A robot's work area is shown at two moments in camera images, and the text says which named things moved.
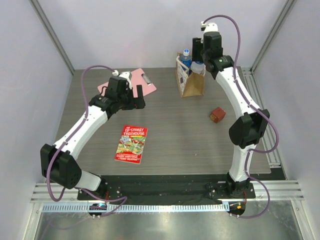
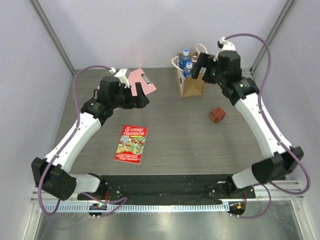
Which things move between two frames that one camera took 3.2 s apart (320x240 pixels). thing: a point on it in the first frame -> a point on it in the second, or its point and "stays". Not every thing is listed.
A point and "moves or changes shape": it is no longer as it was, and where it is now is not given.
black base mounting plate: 198,189 stays
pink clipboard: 139,77 stays
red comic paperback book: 131,144 stays
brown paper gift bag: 192,85 stays
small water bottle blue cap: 198,67 moves or changes shape
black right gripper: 197,50 -> 207,69
